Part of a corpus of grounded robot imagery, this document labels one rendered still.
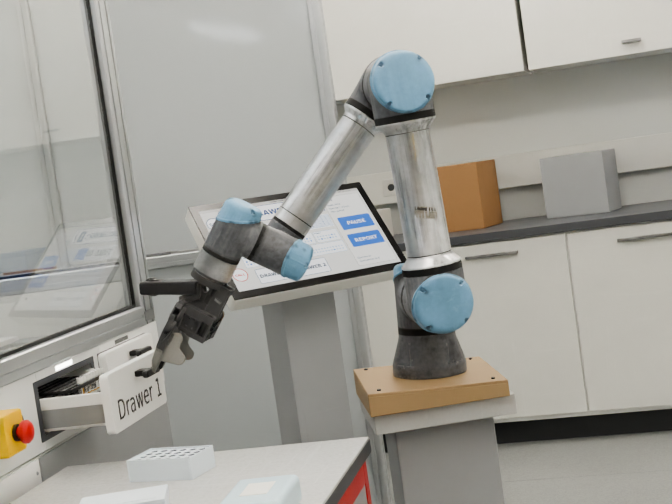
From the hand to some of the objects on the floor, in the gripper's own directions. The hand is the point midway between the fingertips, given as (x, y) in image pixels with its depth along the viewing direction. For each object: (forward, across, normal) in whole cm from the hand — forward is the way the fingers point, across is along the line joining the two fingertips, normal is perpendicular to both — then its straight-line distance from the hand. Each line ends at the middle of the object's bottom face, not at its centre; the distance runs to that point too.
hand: (156, 362), depth 240 cm
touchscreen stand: (+70, +91, -61) cm, 130 cm away
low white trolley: (+69, -41, -63) cm, 102 cm away
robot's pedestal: (+48, +25, -93) cm, 107 cm away
